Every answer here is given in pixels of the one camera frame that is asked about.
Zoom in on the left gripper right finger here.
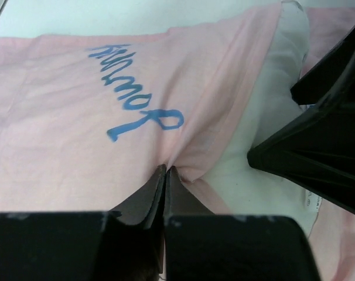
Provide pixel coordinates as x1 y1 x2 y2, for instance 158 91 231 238
165 167 318 280

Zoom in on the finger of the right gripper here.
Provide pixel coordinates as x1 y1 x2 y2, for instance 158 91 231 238
247 74 355 214
291 25 355 105

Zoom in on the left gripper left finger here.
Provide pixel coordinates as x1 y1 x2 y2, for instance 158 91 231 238
0 165 166 280

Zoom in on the white pillow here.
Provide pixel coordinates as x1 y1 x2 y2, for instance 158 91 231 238
202 0 323 232

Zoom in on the pink blue pillowcase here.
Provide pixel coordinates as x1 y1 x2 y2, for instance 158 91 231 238
0 2 355 280

